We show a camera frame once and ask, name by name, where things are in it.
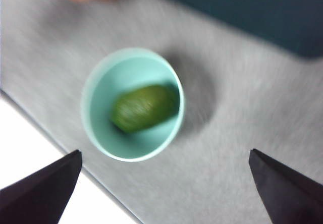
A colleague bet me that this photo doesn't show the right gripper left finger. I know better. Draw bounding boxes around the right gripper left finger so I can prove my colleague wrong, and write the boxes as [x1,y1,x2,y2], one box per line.
[0,150,83,224]

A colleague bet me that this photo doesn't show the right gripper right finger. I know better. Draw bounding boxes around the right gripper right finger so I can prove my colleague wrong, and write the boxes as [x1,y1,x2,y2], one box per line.
[248,148,323,224]

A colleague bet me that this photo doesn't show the teal ceramic bowl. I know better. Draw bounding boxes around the teal ceramic bowl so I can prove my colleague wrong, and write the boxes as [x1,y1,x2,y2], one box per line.
[80,47,185,162]

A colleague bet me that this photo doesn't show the green avocado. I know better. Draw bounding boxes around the green avocado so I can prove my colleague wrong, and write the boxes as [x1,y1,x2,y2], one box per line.
[111,84,178,134]

